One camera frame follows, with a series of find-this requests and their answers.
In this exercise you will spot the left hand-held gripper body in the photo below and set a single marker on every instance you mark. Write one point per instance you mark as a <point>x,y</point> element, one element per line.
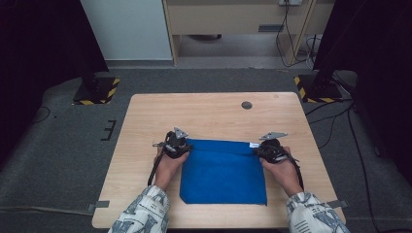
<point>175,145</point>

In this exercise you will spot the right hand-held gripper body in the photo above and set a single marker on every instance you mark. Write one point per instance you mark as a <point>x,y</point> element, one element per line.
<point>272,150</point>

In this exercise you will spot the blue cloth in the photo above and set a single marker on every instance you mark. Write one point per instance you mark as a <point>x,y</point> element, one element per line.
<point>223,174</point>

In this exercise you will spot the person's left hand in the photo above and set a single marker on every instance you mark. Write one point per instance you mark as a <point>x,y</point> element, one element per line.
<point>170,171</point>

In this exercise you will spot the person's right hand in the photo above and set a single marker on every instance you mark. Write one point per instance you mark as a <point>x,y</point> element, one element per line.
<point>283,176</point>

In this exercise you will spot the grey round table grommet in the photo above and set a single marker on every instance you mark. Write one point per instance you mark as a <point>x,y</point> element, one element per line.
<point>247,105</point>

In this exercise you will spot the black stand base striped edge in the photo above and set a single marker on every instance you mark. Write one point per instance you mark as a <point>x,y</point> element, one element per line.
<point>319,90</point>
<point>97,92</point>

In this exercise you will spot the grey tape strip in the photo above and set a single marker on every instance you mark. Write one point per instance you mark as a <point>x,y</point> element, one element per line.
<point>340,204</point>
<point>98,204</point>

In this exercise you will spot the dark round object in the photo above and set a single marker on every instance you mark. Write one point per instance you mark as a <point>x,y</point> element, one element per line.
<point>204,37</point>

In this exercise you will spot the white cabinet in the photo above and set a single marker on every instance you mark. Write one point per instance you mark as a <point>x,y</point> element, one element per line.
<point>129,29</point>

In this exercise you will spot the light wooden desk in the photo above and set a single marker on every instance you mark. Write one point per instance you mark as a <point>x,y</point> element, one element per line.
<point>226,17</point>

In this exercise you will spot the dark curtain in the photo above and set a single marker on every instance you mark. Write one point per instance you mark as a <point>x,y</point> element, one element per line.
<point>42,48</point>
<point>375,48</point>

